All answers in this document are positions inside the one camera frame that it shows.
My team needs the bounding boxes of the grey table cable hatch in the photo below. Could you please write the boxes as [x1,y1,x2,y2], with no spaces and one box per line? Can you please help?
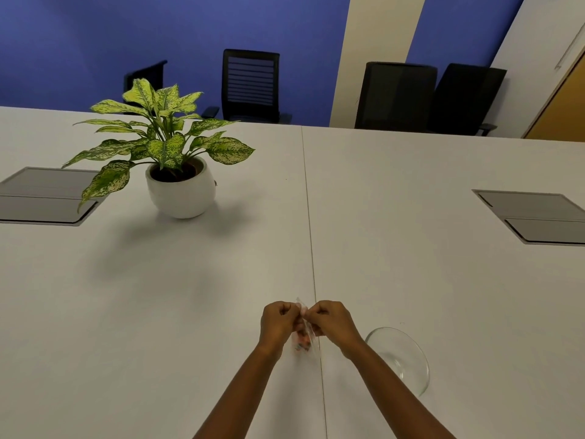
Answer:
[0,166,109,227]
[472,189,585,246]

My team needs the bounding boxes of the person's left hand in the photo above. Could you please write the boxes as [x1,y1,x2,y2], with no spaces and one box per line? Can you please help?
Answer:
[259,301,303,358]

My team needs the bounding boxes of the clear glass bowl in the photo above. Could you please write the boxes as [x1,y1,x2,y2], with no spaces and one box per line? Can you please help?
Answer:
[365,327,431,398]

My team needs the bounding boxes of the green variegated leafy plant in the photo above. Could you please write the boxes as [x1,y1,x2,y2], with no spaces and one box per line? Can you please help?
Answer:
[62,78,256,213]

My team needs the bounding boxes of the wooden door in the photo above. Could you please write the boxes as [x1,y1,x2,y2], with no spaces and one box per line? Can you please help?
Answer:
[522,52,585,143]

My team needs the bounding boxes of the white round plant pot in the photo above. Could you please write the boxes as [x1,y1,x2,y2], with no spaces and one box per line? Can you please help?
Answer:
[145,156,217,219]

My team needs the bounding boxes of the person's right forearm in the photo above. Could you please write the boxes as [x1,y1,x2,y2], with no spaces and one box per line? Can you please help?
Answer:
[342,339,457,439]

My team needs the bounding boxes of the black slatted-back office chair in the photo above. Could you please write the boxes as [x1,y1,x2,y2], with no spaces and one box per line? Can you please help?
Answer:
[201,49,293,124]

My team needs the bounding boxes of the clear plastic candy bag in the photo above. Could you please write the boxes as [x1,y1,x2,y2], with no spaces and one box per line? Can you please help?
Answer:
[292,297,321,358]

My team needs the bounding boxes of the person's right hand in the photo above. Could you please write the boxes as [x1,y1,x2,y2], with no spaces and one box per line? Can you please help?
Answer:
[302,300,366,360]

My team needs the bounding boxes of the person's left forearm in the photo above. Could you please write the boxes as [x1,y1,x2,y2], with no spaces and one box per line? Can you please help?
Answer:
[193,342,284,439]

